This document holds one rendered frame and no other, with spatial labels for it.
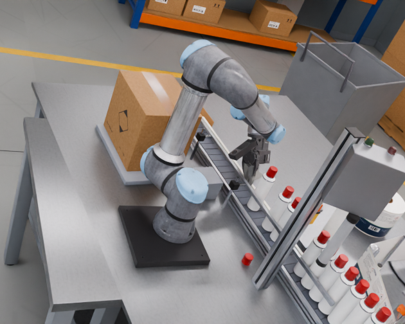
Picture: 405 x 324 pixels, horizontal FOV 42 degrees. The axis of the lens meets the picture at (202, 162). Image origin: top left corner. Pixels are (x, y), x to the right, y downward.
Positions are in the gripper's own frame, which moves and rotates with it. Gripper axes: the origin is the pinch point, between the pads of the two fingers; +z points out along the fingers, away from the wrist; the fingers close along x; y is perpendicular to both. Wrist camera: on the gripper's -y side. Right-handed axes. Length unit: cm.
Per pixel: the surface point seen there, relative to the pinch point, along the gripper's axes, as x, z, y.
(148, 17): 316, -89, 112
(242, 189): 4.6, 3.8, 1.3
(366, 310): -65, 25, -2
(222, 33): 307, -83, 196
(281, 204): -22.3, 2.8, -1.4
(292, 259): -27.6, 22.2, 1.6
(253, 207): -6.8, 7.9, -1.6
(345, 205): -61, -8, -13
